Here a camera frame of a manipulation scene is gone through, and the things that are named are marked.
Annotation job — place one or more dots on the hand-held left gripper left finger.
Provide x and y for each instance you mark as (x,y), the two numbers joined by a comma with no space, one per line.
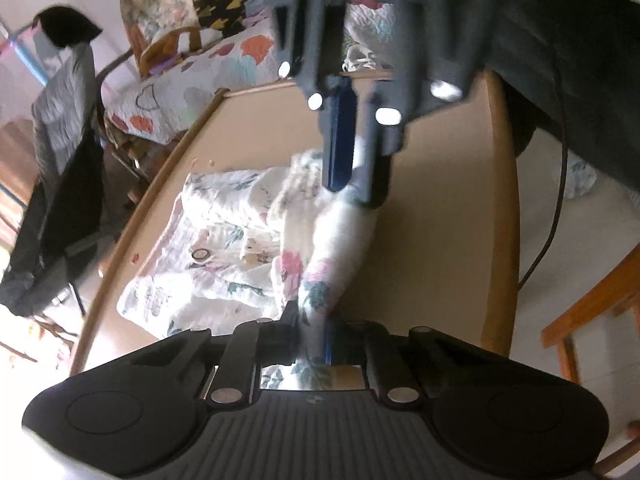
(290,336)

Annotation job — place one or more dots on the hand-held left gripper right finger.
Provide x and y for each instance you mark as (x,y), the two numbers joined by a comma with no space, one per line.
(331,346)

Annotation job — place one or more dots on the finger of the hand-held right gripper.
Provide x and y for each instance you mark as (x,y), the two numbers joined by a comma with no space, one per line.
(377,160)
(340,140)

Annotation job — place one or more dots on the white floral garment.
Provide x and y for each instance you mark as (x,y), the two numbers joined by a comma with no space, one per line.
(225,220)

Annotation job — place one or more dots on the white patchwork quilt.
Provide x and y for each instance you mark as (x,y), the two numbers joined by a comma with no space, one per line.
(165,105)

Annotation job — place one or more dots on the colourful patterned quilt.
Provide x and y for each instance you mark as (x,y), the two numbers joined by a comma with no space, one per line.
(170,42)

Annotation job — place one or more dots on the white plastic bag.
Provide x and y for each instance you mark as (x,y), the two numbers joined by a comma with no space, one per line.
(582,177)

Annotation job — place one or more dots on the wooden stool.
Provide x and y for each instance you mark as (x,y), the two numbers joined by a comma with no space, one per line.
(590,305)

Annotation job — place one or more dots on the black folding chair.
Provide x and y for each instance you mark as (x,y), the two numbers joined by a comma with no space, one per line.
(55,210)

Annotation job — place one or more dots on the grey padded jacket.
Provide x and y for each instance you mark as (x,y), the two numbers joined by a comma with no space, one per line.
(65,100)

